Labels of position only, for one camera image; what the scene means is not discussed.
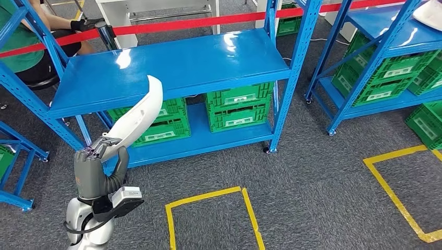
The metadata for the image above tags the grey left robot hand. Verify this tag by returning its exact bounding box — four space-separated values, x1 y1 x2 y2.
73 136 130 202

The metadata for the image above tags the white curved plastic part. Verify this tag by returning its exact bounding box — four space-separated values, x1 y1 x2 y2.
100 74 164 163
412 0 442 32

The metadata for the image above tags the blue metal shelf rack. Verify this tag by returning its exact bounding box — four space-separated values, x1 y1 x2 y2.
0 120 50 212
0 0 324 173
305 0 442 136

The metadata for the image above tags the green plastic crate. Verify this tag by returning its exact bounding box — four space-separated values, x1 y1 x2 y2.
331 64 427 108
404 101 442 151
276 3 303 38
407 52 442 96
345 31 441 83
0 145 16 180
205 81 275 133
107 97 192 148

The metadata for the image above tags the black round stool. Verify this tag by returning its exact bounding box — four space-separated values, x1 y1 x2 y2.
26 74 60 91

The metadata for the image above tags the yellow floor tape square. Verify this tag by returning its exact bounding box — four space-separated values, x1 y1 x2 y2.
165 186 266 250
362 145 442 244

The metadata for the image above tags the person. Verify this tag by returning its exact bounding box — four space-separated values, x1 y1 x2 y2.
0 0 104 83

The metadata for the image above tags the red barrier belt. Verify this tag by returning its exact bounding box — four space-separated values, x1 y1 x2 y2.
0 0 403 59

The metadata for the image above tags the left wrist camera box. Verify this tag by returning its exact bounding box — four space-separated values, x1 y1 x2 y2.
91 186 145 223

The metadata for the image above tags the black stanchion post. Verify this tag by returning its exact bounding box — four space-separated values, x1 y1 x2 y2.
95 21 118 52

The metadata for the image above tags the steel tube frame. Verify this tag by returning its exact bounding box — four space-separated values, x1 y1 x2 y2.
45 0 87 20

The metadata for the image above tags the white floor cable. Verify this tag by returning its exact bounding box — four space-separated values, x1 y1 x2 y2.
309 37 350 46

